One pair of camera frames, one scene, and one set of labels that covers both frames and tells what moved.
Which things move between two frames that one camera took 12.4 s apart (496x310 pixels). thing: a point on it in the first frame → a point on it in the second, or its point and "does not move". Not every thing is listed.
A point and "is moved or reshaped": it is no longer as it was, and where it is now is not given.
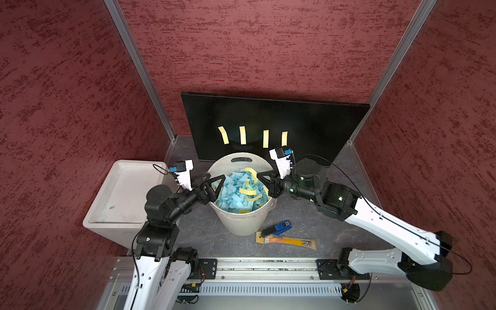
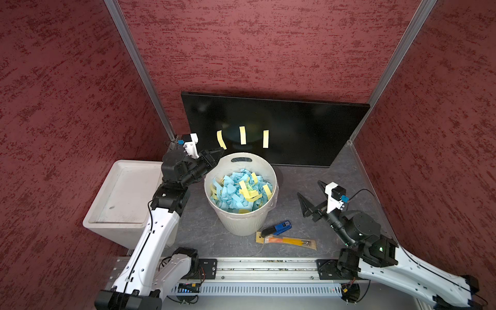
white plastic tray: (117, 213) does not move
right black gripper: (273, 184) → (309, 208)
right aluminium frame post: (416, 23) does not move
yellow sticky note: (224, 135) is moved or reshaped
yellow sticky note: (243, 135) does not move
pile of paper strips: (242, 192) does not move
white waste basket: (244, 224) does not move
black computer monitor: (335, 132) does not move
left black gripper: (211, 195) → (207, 158)
